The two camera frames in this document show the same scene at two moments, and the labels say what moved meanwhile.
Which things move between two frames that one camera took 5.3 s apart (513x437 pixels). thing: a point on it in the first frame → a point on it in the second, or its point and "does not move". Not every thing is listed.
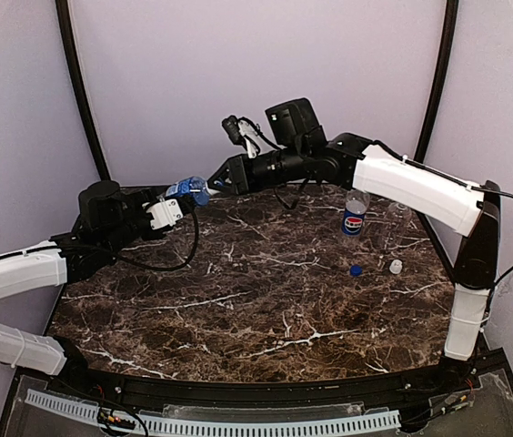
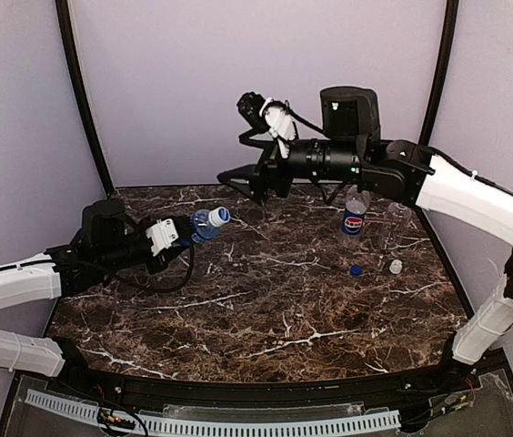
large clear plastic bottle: (397, 226) does not move
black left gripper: (148, 200) → (165, 257)
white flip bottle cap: (396, 266) does not move
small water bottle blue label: (194, 186) → (204, 223)
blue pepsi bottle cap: (356, 270) does not move
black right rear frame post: (448, 46) does not move
